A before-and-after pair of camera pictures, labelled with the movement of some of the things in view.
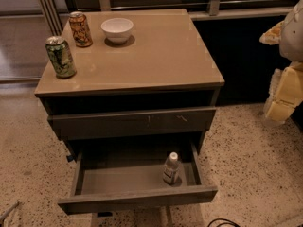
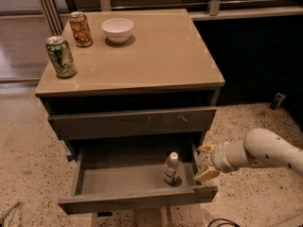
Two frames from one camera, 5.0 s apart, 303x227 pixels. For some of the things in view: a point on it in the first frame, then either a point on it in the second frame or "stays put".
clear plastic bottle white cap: (171, 171) stays put
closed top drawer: (67, 126) stays put
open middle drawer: (115, 176) stays put
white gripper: (293, 38) to (221, 157)
